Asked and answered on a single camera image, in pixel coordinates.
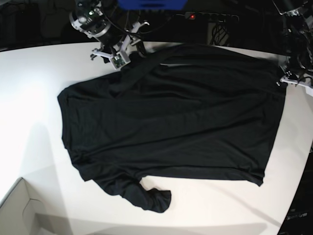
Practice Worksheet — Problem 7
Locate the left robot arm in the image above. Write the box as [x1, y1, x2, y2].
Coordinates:
[273, 0, 313, 96]

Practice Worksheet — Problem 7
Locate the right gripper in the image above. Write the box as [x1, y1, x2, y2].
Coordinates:
[90, 21, 149, 70]

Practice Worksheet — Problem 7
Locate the blue bin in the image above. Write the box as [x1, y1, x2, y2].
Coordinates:
[117, 0, 187, 10]

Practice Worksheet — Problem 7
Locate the black power strip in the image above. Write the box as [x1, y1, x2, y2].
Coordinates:
[184, 12, 240, 23]

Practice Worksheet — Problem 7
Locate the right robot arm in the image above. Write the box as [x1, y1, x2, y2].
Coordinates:
[69, 0, 149, 70]

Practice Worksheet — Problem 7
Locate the black cable bundle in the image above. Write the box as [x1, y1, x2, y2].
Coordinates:
[210, 22, 230, 47]

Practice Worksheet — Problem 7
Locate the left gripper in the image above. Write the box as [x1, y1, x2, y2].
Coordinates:
[276, 64, 313, 95]

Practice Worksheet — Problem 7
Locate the grey looped cable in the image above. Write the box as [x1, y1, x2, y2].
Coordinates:
[122, 9, 172, 38]

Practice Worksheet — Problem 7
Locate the black t-shirt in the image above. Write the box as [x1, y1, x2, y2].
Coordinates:
[57, 45, 286, 213]

